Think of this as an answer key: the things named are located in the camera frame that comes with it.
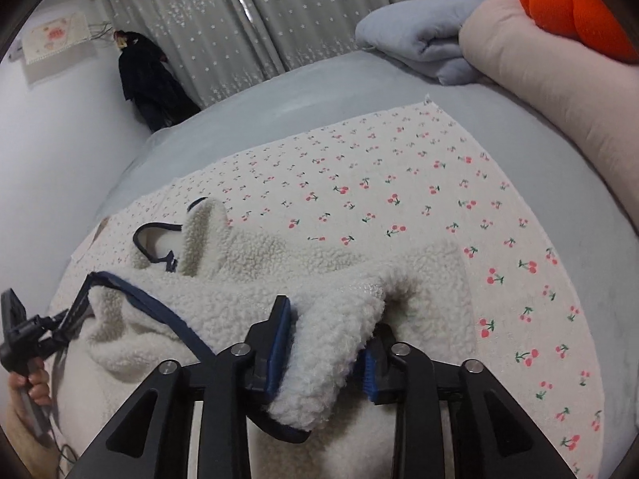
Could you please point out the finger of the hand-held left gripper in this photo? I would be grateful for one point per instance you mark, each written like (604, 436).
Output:
(52, 338)
(52, 320)

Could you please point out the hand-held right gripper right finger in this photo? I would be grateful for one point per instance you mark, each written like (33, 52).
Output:
(369, 371)

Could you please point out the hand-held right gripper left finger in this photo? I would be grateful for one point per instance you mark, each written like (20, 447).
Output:
(279, 344)

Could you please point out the white fleece jacket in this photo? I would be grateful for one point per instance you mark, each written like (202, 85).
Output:
(319, 279)

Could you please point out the person's left forearm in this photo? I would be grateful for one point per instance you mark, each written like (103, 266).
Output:
(25, 454)

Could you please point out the dark hanging clothes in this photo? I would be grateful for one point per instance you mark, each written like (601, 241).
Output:
(150, 85)

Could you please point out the person's left hand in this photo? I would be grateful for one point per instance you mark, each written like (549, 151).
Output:
(37, 391)

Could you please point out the cherry print cloth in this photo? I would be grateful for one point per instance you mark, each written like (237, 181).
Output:
(399, 189)

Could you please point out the grey bed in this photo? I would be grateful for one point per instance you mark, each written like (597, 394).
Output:
(324, 95)

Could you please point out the grey star-print curtain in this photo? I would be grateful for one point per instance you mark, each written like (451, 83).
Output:
(319, 5)
(199, 35)

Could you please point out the grey folded blanket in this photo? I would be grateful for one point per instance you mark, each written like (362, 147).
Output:
(419, 30)

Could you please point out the pink pillow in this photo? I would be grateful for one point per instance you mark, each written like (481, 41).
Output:
(549, 75)

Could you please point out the orange persimmon plush pillow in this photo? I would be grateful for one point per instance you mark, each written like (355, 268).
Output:
(574, 10)

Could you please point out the embroidered white wall cloth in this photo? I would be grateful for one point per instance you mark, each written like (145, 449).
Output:
(55, 37)

